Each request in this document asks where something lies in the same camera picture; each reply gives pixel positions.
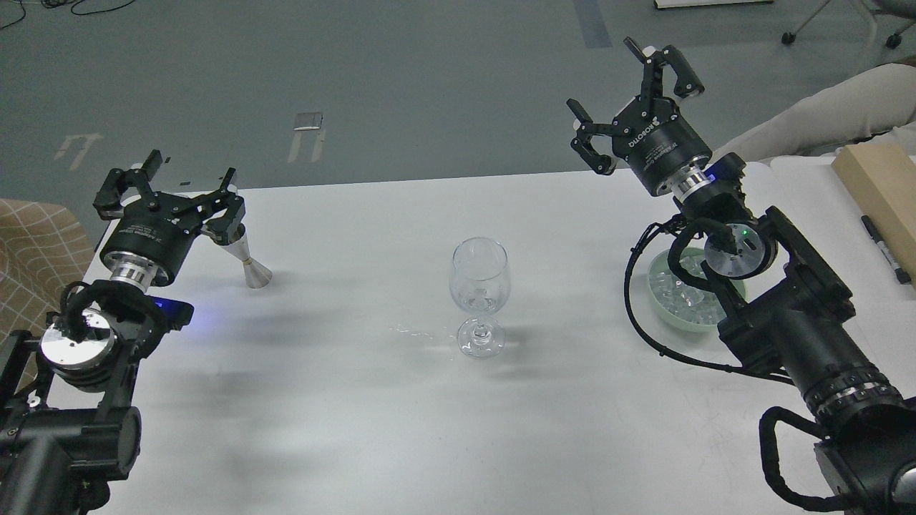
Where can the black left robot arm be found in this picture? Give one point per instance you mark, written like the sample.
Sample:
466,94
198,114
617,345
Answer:
69,426

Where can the office chair wheeled base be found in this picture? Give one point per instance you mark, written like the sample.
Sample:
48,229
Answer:
867,15

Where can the clear wine glass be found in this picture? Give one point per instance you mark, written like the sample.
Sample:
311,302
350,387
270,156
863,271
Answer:
480,285

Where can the light wooden block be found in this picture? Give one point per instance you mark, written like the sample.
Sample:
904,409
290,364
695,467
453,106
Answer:
881,180

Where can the steel double jigger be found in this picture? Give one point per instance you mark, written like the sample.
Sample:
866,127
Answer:
255,274

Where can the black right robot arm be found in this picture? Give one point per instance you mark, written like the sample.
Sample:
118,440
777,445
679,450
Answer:
784,306

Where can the person's beige trouser leg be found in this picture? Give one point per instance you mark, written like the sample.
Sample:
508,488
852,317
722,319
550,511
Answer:
876,106

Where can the beige checkered chair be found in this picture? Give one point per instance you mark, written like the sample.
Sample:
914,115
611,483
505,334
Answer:
43,248

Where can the black marker pen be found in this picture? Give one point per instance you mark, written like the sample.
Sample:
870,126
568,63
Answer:
902,277

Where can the white board on floor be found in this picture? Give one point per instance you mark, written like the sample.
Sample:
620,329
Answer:
690,4

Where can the green bowl of ice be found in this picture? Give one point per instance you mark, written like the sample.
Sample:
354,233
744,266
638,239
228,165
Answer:
681,306

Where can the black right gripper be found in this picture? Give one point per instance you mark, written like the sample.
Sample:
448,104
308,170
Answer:
664,146

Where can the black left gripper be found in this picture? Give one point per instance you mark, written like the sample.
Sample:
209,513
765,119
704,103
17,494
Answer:
154,235

